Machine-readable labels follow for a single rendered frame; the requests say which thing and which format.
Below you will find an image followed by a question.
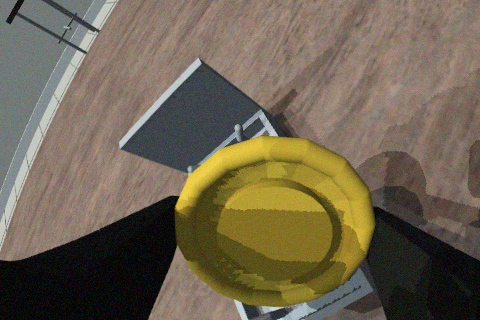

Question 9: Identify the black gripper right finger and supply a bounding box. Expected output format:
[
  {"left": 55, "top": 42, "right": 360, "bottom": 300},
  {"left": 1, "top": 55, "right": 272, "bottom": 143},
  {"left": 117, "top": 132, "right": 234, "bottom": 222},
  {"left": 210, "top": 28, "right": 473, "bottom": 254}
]
[{"left": 367, "top": 207, "right": 480, "bottom": 320}]

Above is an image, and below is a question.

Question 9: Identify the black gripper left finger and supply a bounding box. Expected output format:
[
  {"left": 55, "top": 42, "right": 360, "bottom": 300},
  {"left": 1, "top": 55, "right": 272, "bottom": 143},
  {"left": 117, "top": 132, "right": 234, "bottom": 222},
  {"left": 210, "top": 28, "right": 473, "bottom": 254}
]
[{"left": 0, "top": 196, "right": 180, "bottom": 320}]

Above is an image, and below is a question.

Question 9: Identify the yellow plate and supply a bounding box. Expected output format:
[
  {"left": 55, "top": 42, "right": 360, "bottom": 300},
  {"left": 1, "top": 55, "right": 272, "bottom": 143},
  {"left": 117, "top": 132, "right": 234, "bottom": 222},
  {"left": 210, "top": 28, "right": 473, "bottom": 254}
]
[{"left": 175, "top": 136, "right": 376, "bottom": 307}]

